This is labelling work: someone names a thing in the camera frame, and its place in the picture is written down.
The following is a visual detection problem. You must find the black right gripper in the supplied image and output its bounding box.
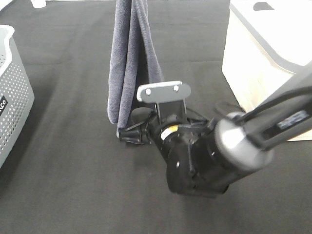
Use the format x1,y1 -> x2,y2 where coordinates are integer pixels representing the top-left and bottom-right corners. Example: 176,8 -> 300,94
117,107 -> 219,168

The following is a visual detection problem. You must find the grey microfibre towel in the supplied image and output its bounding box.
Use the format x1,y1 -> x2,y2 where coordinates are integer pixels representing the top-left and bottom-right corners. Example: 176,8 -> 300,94
107,0 -> 163,129

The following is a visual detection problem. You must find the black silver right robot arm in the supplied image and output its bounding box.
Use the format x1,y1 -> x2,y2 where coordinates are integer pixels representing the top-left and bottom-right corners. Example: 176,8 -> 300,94
118,63 -> 312,197

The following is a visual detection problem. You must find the black table cloth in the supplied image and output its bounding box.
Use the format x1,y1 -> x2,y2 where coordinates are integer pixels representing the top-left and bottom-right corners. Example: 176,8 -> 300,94
0,0 -> 312,234

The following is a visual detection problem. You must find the grey perforated plastic basket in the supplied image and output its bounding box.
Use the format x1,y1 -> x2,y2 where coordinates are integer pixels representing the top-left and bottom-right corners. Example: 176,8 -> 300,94
0,25 -> 35,165

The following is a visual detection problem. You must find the cream plastic storage basket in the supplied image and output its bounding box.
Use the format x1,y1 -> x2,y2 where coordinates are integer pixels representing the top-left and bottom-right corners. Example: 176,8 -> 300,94
221,0 -> 312,142

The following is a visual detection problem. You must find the white cylindrical object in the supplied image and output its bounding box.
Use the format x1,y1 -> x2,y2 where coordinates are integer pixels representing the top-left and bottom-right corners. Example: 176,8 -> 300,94
31,0 -> 46,8

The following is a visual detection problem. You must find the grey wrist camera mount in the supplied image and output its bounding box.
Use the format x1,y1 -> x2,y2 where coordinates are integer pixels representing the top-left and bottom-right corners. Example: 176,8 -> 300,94
136,80 -> 191,122

